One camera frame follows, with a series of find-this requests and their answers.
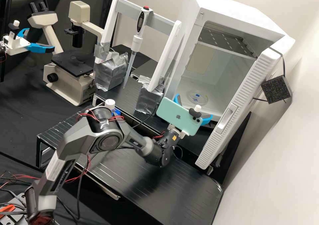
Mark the small bottle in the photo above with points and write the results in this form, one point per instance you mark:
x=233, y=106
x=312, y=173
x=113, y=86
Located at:
x=109, y=103

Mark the right wrist camera phone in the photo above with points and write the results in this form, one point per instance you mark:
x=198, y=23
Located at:
x=174, y=114

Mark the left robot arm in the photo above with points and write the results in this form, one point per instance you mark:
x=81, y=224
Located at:
x=2, y=51

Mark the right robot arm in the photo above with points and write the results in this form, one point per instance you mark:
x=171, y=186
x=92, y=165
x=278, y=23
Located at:
x=82, y=140

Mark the incubator door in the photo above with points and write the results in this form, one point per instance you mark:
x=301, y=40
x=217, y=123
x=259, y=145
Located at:
x=239, y=105

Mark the cream microscope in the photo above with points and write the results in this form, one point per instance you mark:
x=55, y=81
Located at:
x=69, y=78

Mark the blue bottle holder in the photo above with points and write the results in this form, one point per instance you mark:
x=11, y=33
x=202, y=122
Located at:
x=117, y=112

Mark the pipette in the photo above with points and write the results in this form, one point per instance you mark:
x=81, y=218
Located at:
x=140, y=23

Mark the white incubator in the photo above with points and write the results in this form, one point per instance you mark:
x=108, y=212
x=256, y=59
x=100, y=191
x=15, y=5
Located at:
x=236, y=18

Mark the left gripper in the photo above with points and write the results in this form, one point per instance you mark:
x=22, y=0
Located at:
x=16, y=46

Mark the petri dish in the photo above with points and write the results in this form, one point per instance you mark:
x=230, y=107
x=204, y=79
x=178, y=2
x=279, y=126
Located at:
x=197, y=97

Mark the white pipette stand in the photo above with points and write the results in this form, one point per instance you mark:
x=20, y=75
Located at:
x=164, y=58

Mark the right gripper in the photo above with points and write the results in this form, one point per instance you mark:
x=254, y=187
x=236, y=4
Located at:
x=171, y=127

